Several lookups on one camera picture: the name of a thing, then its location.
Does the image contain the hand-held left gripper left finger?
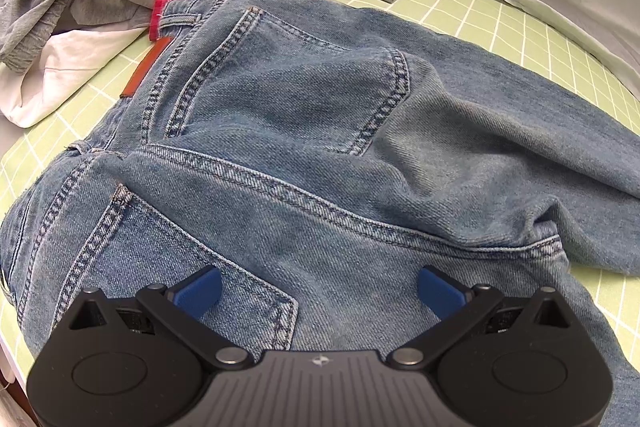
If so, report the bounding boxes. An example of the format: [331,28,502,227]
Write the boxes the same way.
[67,266,253,370]

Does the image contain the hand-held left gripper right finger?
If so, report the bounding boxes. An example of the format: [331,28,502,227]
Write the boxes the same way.
[387,266,576,370]

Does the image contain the blue denim jeans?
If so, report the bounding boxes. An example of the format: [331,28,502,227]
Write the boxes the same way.
[0,0,640,427]

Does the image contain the white garment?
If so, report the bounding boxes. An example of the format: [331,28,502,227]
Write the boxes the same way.
[0,27,148,128]

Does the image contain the light grey knit garment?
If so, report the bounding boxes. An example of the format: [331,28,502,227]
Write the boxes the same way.
[0,0,173,75]

